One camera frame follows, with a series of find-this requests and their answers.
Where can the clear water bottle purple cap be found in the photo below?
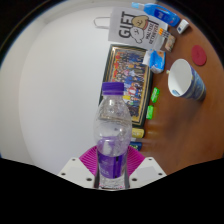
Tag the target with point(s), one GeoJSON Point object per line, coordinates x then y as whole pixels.
{"type": "Point", "coordinates": [112, 133]}

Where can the blue detergent bottle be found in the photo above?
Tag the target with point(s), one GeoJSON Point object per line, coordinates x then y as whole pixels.
{"type": "Point", "coordinates": [160, 13]}

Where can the dark blue pump bottle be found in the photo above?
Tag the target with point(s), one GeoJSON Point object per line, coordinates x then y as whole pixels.
{"type": "Point", "coordinates": [136, 146]}

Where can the small orange striped box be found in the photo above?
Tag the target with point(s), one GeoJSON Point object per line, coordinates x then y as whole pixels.
{"type": "Point", "coordinates": [162, 32]}

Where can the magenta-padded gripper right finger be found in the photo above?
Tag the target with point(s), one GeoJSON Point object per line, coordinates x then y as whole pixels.
{"type": "Point", "coordinates": [146, 171]}

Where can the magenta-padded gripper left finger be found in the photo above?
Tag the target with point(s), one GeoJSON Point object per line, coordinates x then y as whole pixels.
{"type": "Point", "coordinates": [75, 170]}

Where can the framed group photo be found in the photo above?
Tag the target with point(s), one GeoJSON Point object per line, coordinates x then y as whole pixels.
{"type": "Point", "coordinates": [131, 71]}

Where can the amber pump bottle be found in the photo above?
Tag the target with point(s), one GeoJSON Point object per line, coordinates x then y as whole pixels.
{"type": "Point", "coordinates": [138, 133]}

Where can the blue and white paper cup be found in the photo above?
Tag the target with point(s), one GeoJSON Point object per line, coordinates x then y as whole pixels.
{"type": "Point", "coordinates": [191, 85]}

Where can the small beige snack packet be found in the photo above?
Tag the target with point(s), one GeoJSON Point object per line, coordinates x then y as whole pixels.
{"type": "Point", "coordinates": [170, 43]}

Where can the flat round red coaster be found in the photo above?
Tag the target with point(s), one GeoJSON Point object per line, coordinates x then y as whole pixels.
{"type": "Point", "coordinates": [199, 55]}

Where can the white paper gift bag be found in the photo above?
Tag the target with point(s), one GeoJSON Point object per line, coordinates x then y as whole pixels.
{"type": "Point", "coordinates": [133, 28]}

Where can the white remote control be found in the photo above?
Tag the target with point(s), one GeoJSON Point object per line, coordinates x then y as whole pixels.
{"type": "Point", "coordinates": [183, 26]}

